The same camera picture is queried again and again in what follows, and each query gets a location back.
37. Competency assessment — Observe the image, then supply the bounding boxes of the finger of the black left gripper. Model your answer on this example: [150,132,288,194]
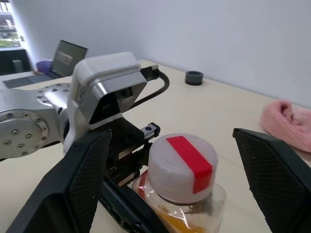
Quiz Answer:
[99,179,166,233]

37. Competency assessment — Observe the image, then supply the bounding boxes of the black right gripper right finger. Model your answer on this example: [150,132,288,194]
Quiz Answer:
[232,128,311,233]

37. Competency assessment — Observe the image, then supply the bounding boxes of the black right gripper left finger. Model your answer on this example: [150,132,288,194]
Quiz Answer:
[6,129,112,233]

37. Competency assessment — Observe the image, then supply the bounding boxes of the white cap with red tape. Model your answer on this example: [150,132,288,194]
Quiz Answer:
[148,133,219,204]

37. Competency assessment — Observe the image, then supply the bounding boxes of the clear bottle with orange drink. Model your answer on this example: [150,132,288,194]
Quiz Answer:
[131,169,228,233]

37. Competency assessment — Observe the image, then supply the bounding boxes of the pink fluffy cloth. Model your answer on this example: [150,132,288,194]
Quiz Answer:
[260,100,311,153]

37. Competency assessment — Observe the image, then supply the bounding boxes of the grey round tape roll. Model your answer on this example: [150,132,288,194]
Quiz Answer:
[185,70,204,86]

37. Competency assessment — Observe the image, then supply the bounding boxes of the dark grey open laptop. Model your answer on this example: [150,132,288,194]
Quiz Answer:
[2,40,88,88]

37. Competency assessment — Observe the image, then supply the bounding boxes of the purple plastic container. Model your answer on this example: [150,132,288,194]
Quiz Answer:
[35,60,53,75]

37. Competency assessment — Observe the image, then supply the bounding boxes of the black low cabinet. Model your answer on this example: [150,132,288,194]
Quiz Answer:
[0,47,32,75]

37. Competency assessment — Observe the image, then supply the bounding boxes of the window with outdoor view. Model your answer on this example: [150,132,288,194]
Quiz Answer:
[0,0,25,49]

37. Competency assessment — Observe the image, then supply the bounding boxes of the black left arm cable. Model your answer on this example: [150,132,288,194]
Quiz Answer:
[132,64,170,109]

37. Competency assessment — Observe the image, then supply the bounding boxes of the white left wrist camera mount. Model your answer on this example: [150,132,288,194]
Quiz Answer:
[63,51,148,153]

